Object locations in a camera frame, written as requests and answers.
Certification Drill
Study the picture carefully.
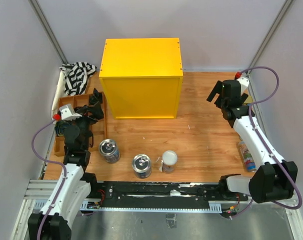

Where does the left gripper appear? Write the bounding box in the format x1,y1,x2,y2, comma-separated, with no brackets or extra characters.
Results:
69,101,104,149

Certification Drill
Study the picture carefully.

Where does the blue label tin can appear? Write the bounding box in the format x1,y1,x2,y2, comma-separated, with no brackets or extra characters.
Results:
98,139,120,164

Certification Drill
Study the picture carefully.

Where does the dark blue tin can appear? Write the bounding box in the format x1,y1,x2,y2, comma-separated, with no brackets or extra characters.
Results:
132,154,152,179

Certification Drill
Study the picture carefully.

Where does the white lid clear jar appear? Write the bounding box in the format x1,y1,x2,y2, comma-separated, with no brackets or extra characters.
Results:
159,150,178,174

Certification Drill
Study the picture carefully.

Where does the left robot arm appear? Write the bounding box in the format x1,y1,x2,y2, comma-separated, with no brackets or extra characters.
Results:
27,101,104,240

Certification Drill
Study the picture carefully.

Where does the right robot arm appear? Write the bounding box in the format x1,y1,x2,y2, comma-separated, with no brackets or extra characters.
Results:
206,77,298,203

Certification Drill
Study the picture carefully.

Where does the yellow wooden box counter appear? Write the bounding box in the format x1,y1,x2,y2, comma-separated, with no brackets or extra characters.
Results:
99,38,183,119

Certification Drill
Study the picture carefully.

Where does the black folded cloth top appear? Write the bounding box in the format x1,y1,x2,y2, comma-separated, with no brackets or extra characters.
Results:
88,88,103,106

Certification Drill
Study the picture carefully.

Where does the wooden compartment tray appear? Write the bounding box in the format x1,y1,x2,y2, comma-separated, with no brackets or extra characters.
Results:
52,92,108,157

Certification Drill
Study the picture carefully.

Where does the gold rectangular tin can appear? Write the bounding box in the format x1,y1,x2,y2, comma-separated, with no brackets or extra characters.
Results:
241,93,253,105

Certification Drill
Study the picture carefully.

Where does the blue yellow rolled cloth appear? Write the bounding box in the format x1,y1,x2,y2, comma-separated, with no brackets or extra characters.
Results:
54,120,72,137

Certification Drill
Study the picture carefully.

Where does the white cloth roll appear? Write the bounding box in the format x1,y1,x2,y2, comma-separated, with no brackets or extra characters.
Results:
51,70,66,117

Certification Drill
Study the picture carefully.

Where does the black white striped cloth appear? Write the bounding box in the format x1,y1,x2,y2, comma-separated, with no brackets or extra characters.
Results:
60,62,97,96

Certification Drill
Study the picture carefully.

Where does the colourful tall can lying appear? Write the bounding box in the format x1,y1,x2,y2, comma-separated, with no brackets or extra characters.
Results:
238,141,257,172

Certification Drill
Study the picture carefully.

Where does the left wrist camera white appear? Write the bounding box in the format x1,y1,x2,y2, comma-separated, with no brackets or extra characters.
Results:
52,103,82,122

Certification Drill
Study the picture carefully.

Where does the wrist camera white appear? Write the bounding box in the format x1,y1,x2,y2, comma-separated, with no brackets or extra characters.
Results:
234,72,250,95
52,103,82,122

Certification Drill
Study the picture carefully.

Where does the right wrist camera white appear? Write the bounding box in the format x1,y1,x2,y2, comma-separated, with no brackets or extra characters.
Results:
234,72,250,95

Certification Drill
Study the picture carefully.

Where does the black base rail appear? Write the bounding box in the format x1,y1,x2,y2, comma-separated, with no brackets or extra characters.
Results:
80,181,248,212

